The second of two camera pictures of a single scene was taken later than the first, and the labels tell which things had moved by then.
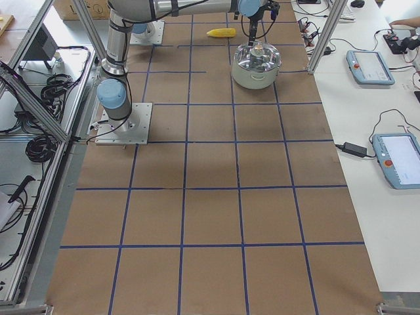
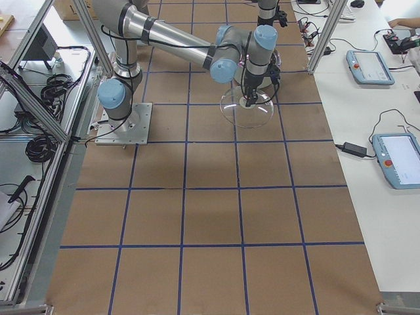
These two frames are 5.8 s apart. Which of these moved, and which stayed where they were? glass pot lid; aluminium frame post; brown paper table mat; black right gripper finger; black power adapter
Moved: black right gripper finger; glass pot lid
Stayed: aluminium frame post; brown paper table mat; black power adapter
